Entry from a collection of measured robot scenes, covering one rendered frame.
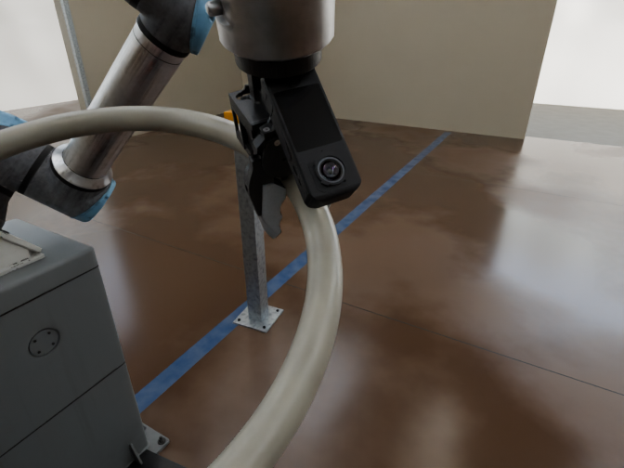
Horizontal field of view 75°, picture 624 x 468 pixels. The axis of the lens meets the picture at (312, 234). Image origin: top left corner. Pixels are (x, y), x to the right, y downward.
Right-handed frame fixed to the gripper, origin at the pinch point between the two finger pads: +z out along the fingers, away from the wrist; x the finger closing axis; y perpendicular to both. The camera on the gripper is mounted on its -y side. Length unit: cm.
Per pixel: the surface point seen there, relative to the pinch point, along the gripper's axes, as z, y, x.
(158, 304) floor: 164, 118, 39
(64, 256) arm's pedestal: 50, 61, 42
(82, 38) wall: 179, 534, 35
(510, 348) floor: 154, 6, -109
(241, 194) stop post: 93, 105, -18
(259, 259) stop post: 125, 91, -16
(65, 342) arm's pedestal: 68, 48, 52
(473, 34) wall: 211, 366, -423
